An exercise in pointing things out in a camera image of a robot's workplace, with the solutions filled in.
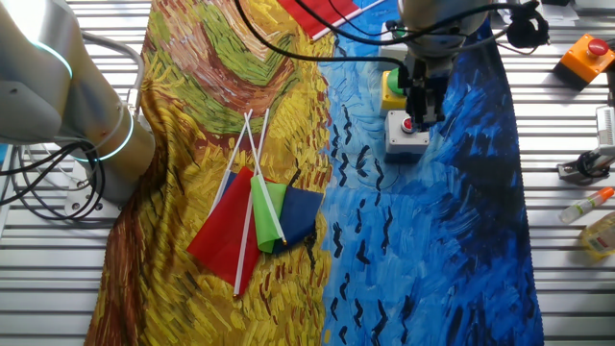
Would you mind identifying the silver ribbed camera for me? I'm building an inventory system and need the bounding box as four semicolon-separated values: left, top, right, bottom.
595;105;615;158

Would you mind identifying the black base cable bundle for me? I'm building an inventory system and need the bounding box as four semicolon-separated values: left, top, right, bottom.
0;138;108;223

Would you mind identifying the orange emergency stop box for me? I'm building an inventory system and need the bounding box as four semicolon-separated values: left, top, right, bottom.
552;33;615;91

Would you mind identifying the small green flag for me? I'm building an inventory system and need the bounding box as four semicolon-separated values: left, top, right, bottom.
242;111;289;255

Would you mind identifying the white paper stack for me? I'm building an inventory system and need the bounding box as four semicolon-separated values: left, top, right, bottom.
497;0;580;28

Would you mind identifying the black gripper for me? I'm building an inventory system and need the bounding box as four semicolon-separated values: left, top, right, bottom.
406;57;453;134

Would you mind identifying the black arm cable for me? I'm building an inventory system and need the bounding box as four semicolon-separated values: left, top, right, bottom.
234;0;552;66

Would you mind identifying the small red flag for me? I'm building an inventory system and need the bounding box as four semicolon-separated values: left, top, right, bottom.
185;108;271;299

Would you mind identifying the grey box red button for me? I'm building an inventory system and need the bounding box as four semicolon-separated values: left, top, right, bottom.
382;109;431;163

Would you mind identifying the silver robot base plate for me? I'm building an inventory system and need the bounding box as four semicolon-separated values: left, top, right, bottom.
64;161;124;220

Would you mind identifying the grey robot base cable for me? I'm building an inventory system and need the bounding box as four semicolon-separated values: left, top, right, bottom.
79;31;146;119

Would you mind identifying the yellow box green mushroom button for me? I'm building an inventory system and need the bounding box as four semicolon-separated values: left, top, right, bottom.
380;66;409;116

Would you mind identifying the clear bottle yellow liquid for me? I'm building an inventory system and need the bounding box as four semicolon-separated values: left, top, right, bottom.
578;210;615;261

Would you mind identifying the painted wheat field cloth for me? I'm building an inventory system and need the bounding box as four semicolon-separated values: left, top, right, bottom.
84;0;546;346

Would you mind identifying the small blue flag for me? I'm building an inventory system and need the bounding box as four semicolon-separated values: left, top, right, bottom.
209;108;326;256

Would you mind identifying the large red flag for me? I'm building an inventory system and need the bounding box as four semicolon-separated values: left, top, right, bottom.
277;0;387;42

